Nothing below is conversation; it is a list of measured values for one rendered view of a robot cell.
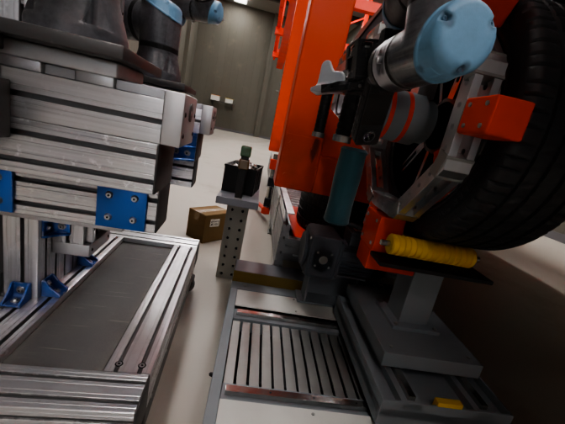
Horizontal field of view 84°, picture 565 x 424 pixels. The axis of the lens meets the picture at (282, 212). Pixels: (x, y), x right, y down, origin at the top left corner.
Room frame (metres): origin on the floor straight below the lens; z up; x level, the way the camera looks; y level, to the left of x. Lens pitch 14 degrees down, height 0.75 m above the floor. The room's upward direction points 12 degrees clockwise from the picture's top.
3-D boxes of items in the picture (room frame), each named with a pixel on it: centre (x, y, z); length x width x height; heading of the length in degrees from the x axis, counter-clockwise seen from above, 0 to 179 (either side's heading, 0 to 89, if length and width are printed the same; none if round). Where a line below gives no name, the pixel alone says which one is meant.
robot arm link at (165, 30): (1.06, 0.49, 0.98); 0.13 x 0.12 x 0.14; 79
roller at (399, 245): (0.85, -0.43, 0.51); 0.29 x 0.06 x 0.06; 96
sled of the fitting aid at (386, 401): (0.92, -0.49, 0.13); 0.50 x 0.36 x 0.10; 6
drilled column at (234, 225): (1.46, 0.21, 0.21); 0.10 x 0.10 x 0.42; 6
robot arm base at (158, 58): (1.06, 0.48, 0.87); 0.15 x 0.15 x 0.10
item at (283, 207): (2.64, 0.08, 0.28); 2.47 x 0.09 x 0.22; 6
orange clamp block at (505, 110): (0.65, -0.36, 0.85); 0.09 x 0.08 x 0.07; 6
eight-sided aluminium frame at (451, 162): (0.96, -0.32, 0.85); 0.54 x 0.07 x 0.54; 6
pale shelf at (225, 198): (1.43, 0.21, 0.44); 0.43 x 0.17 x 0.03; 6
